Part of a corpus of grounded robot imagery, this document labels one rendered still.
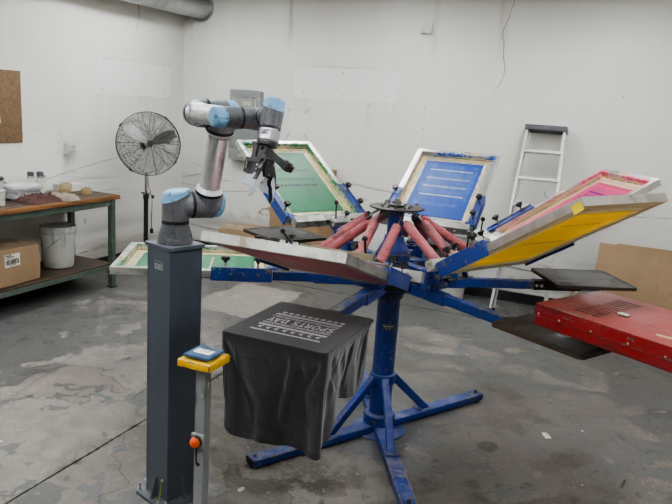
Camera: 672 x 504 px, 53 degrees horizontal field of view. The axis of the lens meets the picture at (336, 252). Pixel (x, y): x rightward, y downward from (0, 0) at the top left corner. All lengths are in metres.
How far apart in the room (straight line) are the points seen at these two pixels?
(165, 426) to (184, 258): 0.76
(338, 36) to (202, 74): 1.74
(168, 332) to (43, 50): 4.24
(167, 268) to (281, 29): 5.11
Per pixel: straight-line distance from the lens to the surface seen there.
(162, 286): 2.96
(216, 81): 8.09
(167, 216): 2.92
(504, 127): 6.84
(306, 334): 2.63
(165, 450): 3.22
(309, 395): 2.54
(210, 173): 2.88
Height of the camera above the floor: 1.82
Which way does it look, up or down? 12 degrees down
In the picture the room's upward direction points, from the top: 4 degrees clockwise
